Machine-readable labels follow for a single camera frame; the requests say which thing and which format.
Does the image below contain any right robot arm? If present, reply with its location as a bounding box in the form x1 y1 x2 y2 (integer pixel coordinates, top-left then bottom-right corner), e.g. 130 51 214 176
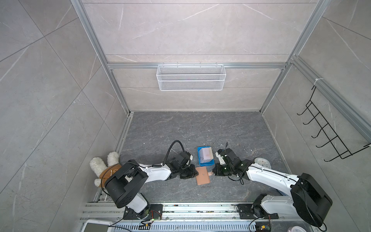
213 148 333 228

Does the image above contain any white tablet device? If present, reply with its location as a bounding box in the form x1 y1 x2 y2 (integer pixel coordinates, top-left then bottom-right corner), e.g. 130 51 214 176
81 219 115 232

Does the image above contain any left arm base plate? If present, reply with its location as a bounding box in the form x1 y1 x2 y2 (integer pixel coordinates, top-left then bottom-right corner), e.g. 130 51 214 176
123 204 163 221

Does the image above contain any white round alarm clock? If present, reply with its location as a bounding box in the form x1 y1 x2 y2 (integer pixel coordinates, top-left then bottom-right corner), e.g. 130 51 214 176
254 157 271 169

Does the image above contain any white teddy bear brown shirt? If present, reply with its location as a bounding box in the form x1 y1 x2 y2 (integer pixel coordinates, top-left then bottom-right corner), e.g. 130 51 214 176
89 152 121 188

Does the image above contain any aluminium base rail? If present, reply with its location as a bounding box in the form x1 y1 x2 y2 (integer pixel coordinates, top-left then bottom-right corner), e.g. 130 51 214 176
78 202 321 222

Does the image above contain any blue plastic card tray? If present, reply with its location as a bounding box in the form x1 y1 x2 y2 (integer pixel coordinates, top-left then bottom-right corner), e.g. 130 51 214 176
197 147 214 166

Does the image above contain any tan leather card holder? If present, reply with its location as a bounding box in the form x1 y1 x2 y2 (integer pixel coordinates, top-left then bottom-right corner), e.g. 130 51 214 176
196 166 214 186

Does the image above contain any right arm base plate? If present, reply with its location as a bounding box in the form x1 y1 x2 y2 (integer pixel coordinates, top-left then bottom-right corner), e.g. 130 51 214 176
236 204 279 219

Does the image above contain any black wire hook rack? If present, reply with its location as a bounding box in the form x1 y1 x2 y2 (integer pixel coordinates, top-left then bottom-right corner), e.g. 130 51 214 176
297 86 371 162

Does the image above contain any white wire mesh basket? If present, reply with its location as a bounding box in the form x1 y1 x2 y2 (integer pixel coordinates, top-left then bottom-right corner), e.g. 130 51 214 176
156 64 227 91

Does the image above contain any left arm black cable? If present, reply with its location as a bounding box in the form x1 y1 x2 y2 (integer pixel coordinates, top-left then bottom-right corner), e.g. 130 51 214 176
163 140 186 166

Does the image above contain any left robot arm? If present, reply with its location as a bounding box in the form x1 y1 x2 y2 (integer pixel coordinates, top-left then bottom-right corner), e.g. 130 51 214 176
102 151 199 218

